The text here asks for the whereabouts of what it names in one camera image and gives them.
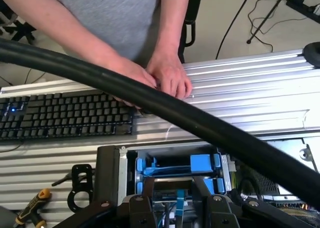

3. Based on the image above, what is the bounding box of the person's right hand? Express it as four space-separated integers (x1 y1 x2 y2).
109 57 158 108

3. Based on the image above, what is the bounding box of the person's left hand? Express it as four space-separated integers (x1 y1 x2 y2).
146 46 194 100

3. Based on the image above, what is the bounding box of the hard drive in blue caddy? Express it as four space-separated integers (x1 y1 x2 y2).
119 146 237 204

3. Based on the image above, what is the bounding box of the open grey PC case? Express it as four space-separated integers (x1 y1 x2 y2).
96 136 320 228

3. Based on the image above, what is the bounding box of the yellow black screwdriver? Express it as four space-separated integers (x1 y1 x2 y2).
14 187 52 228

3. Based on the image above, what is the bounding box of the black keyboard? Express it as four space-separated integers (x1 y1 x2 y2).
0 91 135 141

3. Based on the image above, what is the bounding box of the black round rubber foot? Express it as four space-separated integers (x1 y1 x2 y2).
303 42 320 69

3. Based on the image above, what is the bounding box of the person's trunk grey shirt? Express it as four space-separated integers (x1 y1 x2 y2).
41 0 167 68

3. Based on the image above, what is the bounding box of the thin black stand pole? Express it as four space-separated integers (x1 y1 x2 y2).
246 0 292 44

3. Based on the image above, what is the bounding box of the black chair star base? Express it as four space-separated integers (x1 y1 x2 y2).
0 0 37 45

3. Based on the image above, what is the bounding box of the black power strip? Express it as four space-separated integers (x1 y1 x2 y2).
285 0 320 21

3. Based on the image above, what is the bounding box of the black metal bracket plate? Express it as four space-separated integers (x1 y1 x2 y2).
67 163 95 214

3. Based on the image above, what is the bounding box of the thick black gripper cable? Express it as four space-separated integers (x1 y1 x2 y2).
0 37 320 215

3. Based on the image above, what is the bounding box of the black floor cable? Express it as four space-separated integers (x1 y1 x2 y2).
215 0 254 60

